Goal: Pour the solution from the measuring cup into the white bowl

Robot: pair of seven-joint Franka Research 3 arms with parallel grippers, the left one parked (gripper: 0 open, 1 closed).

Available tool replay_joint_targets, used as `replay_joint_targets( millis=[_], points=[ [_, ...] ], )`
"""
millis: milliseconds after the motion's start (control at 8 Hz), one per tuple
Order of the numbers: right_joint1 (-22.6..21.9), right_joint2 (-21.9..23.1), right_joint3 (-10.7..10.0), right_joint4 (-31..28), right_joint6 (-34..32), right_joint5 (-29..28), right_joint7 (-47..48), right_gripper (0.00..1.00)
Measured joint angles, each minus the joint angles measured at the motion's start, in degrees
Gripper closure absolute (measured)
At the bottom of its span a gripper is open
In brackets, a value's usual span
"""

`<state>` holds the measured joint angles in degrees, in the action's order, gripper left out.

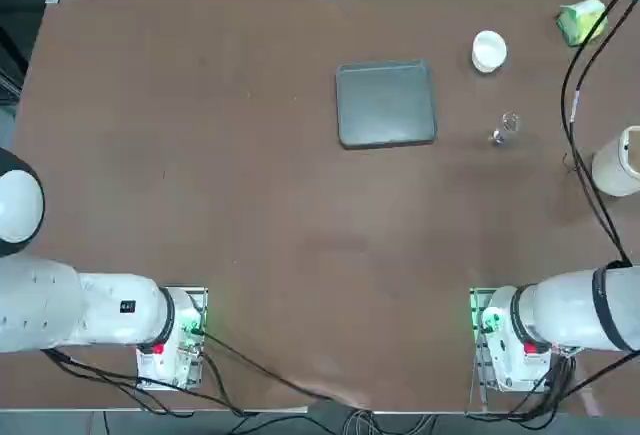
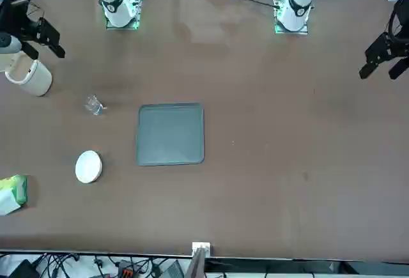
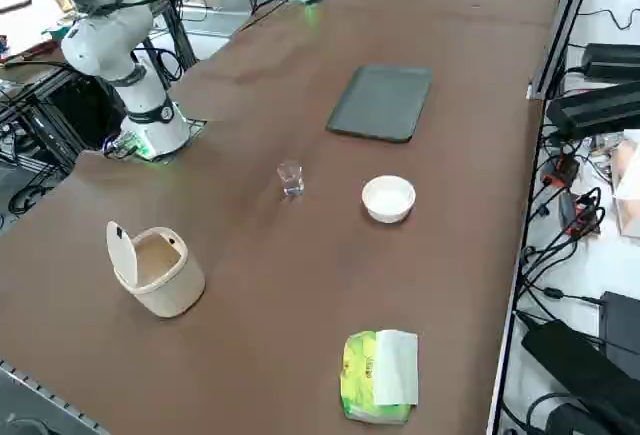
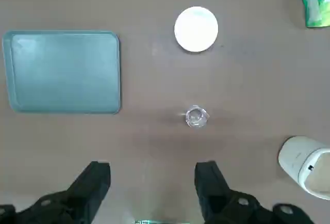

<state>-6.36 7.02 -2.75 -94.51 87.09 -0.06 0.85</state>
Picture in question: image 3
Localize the clear glass measuring cup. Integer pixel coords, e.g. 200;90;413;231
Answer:
276;159;305;200

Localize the white bowl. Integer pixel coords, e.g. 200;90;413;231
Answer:
361;175;417;225

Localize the dark grey tray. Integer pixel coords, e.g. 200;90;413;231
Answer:
325;64;434;145

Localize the beige lidded trash can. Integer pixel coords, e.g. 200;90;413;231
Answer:
105;220;206;319

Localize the green tissue pack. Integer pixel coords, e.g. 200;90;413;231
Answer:
339;328;420;426

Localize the red and black connector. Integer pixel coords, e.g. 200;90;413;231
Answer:
559;189;606;239
542;152;581;189

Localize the black power adapter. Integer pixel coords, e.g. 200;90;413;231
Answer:
582;43;640;81
521;319;640;435
545;80;640;137
599;290;640;379

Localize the pale cardboard box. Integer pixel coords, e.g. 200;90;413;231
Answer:
612;128;640;241

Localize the wooden board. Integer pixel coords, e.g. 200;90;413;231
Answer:
0;0;69;64

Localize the black power cable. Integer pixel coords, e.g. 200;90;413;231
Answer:
517;282;609;306

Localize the aluminium frame rail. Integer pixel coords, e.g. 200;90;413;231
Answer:
527;0;601;101

